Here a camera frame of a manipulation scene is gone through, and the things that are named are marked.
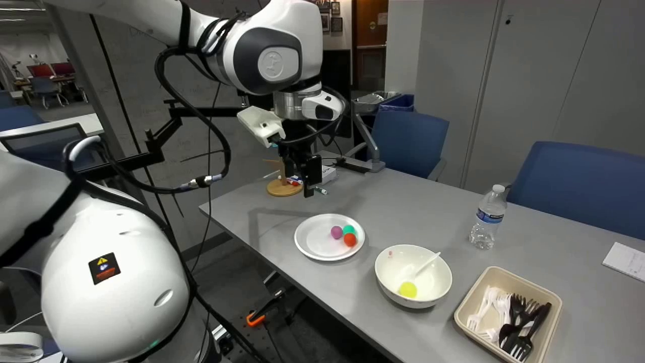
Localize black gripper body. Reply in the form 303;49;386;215
278;121;316;177

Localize red ball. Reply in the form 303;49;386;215
342;234;358;247

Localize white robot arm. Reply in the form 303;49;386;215
0;0;342;363

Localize green ball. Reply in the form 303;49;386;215
342;224;356;234

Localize white bowl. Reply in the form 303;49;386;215
374;243;453;311

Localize yellow ball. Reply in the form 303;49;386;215
398;282;417;298

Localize wooden mug stand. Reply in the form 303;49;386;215
265;160;304;197

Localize white foam plate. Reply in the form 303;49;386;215
293;214;367;262

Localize blue chair far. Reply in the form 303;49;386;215
372;109;450;177

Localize blue chair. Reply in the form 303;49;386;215
508;141;645;238
372;109;450;177

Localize white plastic spoon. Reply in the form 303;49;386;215
409;252;441;279

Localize orange black clamp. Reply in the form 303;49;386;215
245;291;285;328

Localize clear water bottle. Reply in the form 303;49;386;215
469;183;506;249

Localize grey storage cabinet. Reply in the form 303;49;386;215
417;0;645;191

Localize white plastic cutlery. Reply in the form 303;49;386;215
466;287;511;341

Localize beige cutlery tray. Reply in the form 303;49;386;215
453;266;562;363

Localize black plastic forks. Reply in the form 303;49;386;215
499;294;553;363

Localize blue chair near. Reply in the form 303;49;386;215
508;141;645;238

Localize white paper sheet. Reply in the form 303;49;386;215
604;242;645;282

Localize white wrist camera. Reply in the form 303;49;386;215
239;106;286;146

